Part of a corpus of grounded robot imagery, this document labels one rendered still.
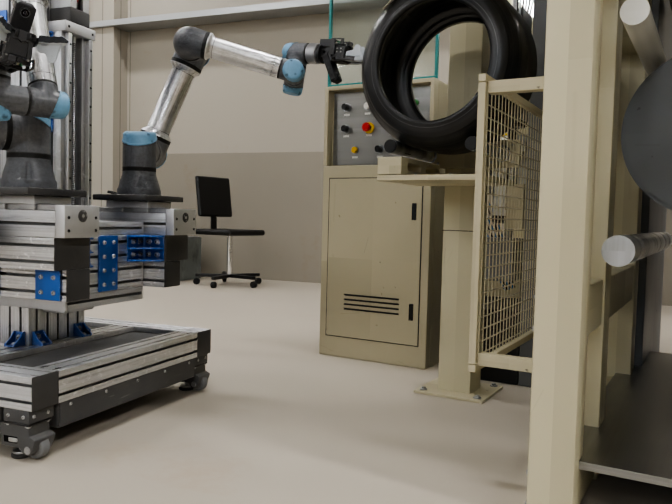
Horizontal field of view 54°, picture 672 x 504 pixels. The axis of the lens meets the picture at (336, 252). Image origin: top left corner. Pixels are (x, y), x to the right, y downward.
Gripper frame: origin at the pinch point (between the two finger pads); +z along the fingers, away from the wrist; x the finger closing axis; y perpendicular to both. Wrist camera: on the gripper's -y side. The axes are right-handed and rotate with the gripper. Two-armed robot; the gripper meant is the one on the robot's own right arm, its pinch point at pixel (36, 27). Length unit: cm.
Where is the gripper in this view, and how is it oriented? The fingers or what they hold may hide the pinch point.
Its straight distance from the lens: 169.0
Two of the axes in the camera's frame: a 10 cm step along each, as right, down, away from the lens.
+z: 6.8, 0.6, -7.3
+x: -7.2, -1.2, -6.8
